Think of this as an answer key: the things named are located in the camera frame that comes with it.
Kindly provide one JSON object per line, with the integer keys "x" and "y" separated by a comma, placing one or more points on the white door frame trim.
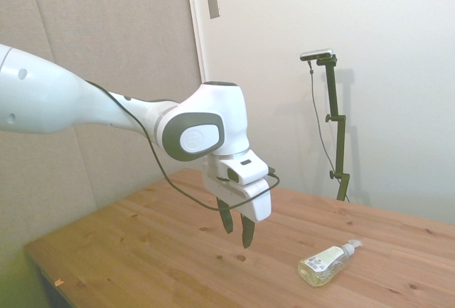
{"x": 195, "y": 23}

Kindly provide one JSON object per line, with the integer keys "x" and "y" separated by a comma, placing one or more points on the black jointed camera stand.
{"x": 340, "y": 144}

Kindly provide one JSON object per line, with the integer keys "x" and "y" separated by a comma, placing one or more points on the grey wall switch plate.
{"x": 213, "y": 5}

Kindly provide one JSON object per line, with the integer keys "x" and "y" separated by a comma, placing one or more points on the clear sanitizer pump bottle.
{"x": 320, "y": 269}

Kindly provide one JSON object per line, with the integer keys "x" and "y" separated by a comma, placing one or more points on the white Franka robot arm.
{"x": 53, "y": 101}

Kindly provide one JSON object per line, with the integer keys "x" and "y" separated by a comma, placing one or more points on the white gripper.
{"x": 257, "y": 205}

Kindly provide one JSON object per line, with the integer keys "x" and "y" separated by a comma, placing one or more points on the grey stereo camera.
{"x": 316, "y": 54}

